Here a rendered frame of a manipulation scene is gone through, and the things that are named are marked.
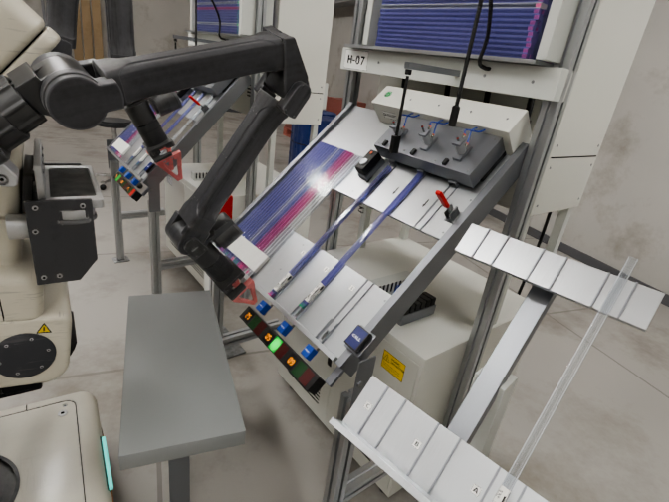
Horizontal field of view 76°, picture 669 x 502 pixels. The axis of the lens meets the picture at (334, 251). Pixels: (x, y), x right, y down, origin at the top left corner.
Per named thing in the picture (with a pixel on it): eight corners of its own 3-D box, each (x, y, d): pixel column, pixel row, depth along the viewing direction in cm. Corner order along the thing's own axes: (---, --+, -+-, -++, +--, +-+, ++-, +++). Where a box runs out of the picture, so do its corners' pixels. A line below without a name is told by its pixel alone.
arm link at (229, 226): (164, 224, 92) (181, 247, 88) (205, 190, 94) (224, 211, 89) (194, 251, 102) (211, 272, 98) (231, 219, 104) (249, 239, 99)
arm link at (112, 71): (284, 15, 81) (315, 31, 76) (285, 85, 91) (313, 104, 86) (17, 55, 60) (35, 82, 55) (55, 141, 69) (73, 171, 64)
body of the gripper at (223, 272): (228, 258, 108) (211, 240, 103) (247, 275, 101) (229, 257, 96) (209, 277, 107) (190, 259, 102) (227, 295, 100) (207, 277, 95)
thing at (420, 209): (447, 251, 105) (441, 239, 102) (300, 178, 151) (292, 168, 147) (525, 158, 111) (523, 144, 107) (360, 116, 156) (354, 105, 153)
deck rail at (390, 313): (350, 377, 97) (339, 368, 93) (345, 372, 99) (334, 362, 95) (532, 161, 110) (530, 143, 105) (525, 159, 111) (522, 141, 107)
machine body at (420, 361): (384, 511, 141) (424, 360, 116) (276, 382, 189) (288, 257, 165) (493, 430, 180) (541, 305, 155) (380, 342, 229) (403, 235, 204)
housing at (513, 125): (517, 172, 111) (508, 131, 101) (386, 134, 145) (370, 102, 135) (535, 151, 112) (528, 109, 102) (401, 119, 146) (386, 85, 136)
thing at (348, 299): (344, 364, 97) (338, 359, 95) (221, 251, 143) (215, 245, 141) (397, 302, 100) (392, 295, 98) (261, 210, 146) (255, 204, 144)
